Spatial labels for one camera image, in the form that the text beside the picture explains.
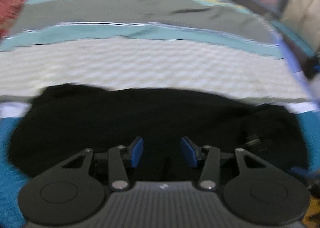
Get black pants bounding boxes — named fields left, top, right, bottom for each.
left=8, top=84, right=309, bottom=181

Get blue checkered bedsheet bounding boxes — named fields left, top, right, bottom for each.
left=1, top=102, right=319, bottom=227

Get grey teal striped blanket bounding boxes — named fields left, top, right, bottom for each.
left=1, top=0, right=314, bottom=102

